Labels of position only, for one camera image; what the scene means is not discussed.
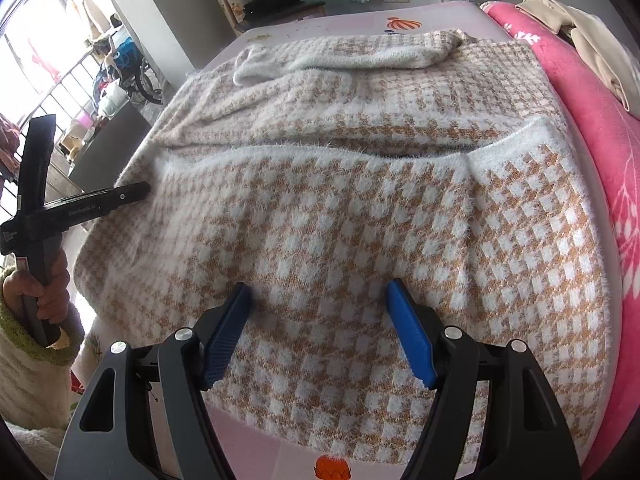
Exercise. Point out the lilac printed bed sheet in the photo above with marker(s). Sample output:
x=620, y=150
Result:
x=320, y=25

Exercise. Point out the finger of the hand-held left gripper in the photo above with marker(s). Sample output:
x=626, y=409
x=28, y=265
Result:
x=120, y=195

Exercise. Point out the white fluffy robe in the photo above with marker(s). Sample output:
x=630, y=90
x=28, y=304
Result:
x=32, y=447

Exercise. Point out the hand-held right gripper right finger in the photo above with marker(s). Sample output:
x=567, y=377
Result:
x=410, y=330

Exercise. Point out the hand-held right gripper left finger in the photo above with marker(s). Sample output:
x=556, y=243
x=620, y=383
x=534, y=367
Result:
x=227, y=335

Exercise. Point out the wheelchair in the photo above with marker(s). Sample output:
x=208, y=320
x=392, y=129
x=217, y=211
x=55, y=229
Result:
x=145, y=85

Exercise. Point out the person's left forearm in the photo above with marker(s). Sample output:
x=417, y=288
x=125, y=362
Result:
x=30, y=375

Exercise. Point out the beige garment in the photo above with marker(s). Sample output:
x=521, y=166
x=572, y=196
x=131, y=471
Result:
x=590, y=40

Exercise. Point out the dark cabinet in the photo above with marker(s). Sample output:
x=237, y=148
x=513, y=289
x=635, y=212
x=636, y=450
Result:
x=115, y=145

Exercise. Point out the hanging beige clothes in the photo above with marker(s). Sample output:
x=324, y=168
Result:
x=90, y=15

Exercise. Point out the person's left hand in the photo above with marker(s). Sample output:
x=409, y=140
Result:
x=57, y=290

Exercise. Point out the beige houndstooth fuzzy coat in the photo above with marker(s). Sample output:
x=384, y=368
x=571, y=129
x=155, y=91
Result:
x=350, y=210

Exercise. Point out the pink floral blanket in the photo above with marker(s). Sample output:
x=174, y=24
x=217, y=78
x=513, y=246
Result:
x=600, y=125

